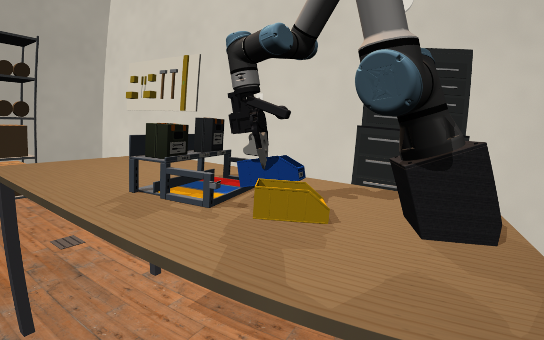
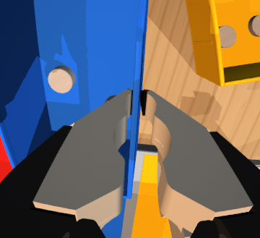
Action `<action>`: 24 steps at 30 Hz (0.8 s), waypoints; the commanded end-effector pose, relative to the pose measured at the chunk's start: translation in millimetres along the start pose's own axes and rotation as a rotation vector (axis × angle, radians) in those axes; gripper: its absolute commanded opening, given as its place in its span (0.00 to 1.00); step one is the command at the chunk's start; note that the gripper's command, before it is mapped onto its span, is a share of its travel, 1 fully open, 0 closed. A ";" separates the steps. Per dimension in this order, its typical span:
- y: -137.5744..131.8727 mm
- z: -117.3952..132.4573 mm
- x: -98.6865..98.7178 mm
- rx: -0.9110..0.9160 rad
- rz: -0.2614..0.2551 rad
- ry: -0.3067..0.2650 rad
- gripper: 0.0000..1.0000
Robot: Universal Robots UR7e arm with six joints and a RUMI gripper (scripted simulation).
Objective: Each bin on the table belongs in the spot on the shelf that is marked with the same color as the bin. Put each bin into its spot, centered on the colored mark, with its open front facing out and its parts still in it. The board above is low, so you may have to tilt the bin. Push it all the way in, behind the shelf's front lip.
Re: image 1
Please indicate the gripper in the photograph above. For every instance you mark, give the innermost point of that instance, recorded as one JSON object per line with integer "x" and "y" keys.
{"x": 247, "y": 118}

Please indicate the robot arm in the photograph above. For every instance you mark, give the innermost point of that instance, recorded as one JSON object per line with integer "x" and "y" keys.
{"x": 394, "y": 77}

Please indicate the yellow bin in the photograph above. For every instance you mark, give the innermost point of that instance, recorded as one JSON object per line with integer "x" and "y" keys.
{"x": 294, "y": 201}

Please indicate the blue bin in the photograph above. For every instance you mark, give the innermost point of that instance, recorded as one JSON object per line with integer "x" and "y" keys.
{"x": 277, "y": 167}

